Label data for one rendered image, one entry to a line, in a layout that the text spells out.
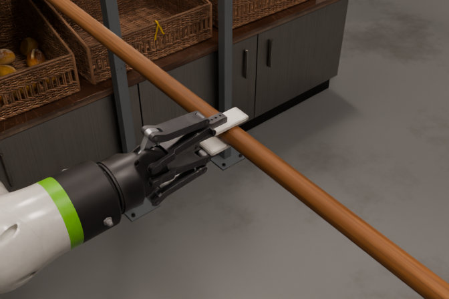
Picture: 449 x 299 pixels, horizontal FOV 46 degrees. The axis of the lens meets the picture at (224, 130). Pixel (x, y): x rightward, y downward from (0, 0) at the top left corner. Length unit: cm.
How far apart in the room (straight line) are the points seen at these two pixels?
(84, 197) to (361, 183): 188
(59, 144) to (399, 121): 168
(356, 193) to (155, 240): 88
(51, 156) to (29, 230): 134
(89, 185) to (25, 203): 7
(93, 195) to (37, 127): 123
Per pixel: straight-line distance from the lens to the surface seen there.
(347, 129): 271
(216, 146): 79
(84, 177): 67
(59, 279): 210
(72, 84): 191
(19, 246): 63
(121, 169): 69
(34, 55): 208
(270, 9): 239
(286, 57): 252
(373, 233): 68
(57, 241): 65
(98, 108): 196
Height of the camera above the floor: 162
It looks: 38 degrees down
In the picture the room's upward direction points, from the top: straight up
